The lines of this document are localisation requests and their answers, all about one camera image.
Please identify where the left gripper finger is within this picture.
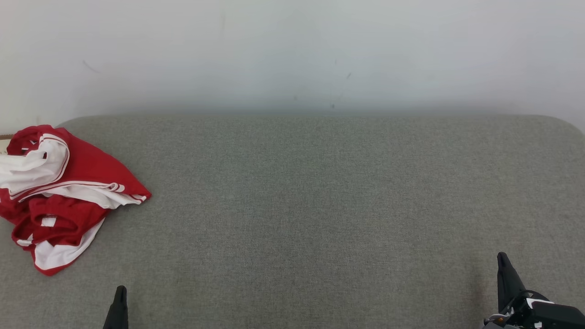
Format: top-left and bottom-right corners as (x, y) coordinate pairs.
(103, 286), (129, 329)

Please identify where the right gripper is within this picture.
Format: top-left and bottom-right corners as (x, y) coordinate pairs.
(484, 252), (585, 329)

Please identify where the red Bulls 23 jersey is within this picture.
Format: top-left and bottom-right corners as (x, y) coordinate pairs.
(0, 125), (152, 212)

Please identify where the red shorts white side stripe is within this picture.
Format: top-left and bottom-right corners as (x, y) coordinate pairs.
(0, 190), (106, 276)

